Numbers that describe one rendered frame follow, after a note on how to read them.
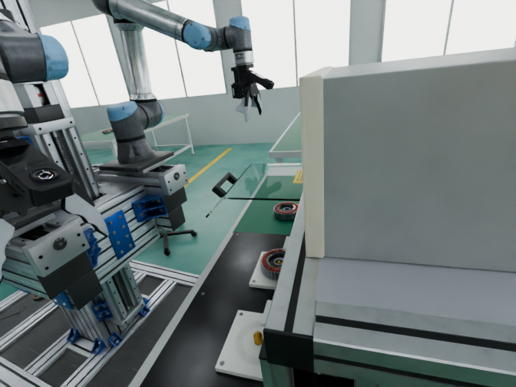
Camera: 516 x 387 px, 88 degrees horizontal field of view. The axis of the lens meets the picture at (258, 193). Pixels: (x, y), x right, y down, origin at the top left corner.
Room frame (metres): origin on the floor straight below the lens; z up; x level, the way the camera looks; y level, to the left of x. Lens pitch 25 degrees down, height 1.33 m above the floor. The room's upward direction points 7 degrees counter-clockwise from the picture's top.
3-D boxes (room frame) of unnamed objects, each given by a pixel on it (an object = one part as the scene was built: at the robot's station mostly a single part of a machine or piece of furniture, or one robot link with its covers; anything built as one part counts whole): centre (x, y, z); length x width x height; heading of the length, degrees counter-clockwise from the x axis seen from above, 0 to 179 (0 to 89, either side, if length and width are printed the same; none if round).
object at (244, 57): (1.13, -0.01, 1.37); 0.08 x 0.08 x 0.05
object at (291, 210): (1.01, -0.11, 0.77); 0.11 x 0.11 x 0.04
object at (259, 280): (0.64, -0.04, 0.78); 0.15 x 0.15 x 0.01; 72
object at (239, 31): (1.14, 0.00, 1.45); 0.09 x 0.08 x 0.11; 72
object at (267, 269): (0.64, -0.04, 0.80); 0.11 x 0.11 x 0.04
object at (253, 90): (1.14, 0.00, 1.29); 0.09 x 0.08 x 0.12; 64
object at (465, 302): (0.42, -0.30, 1.09); 0.68 x 0.44 x 0.05; 162
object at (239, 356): (0.41, 0.04, 0.78); 0.15 x 0.15 x 0.01; 72
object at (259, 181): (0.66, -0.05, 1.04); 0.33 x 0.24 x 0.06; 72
